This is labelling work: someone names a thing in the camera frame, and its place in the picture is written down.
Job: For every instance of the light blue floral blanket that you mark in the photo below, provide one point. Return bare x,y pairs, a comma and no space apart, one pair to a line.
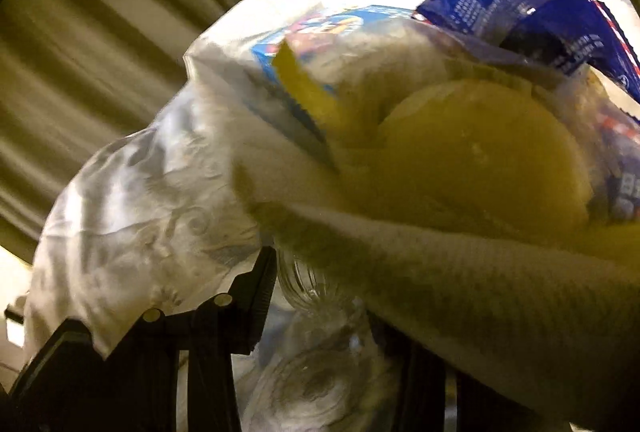
150,222

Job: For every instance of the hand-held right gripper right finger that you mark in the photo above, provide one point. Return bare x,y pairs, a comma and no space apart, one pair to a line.
425,397

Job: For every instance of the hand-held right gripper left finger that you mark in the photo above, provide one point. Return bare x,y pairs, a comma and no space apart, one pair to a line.
262,292

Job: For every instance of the green curtain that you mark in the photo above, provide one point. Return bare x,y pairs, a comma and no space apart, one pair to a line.
100,36

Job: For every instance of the clear bag with yellow sponge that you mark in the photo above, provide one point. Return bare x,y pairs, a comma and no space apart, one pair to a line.
475,146

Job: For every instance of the yellow flat packet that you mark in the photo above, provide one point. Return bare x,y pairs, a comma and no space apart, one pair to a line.
305,86

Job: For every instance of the white paper bag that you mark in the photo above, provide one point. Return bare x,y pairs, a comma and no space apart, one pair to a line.
450,312

